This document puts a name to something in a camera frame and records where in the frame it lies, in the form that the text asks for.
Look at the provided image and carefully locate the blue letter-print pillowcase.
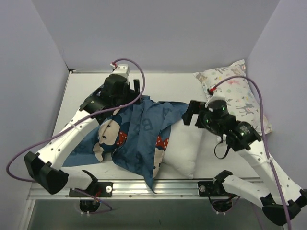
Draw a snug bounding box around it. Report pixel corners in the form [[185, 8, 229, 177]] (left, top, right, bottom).
[[63, 96, 188, 188]]

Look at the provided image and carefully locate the white pillow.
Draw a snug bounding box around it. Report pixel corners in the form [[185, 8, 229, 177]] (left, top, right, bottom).
[[105, 114, 207, 180]]

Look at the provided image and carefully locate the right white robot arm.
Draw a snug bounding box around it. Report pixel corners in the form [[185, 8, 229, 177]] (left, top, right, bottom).
[[182, 100, 307, 226]]

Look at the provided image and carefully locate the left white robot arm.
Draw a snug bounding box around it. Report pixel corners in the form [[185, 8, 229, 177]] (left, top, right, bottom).
[[24, 73, 142, 197]]

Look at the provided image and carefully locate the floral deer-print pillow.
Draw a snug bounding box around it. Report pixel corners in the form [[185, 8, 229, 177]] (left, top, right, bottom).
[[193, 59, 262, 135]]

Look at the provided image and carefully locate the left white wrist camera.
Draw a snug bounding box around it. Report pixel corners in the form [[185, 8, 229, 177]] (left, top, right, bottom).
[[110, 63, 130, 79]]

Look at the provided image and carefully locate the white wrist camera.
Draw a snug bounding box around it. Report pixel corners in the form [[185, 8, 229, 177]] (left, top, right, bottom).
[[110, 63, 130, 79], [207, 88, 225, 104]]

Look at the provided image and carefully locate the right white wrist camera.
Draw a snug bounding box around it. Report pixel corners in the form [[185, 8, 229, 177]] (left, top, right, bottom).
[[207, 88, 225, 104]]

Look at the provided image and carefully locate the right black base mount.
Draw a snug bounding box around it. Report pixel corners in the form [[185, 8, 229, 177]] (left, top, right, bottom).
[[198, 181, 228, 197]]

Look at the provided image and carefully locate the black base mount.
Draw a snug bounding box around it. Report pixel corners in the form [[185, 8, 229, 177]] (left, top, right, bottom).
[[198, 181, 228, 197], [68, 182, 113, 198]]

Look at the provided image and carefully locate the front aluminium rail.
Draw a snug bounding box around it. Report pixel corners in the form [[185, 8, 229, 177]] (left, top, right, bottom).
[[27, 180, 264, 201]]

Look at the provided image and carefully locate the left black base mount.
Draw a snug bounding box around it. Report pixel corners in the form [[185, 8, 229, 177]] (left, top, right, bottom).
[[68, 182, 113, 198]]

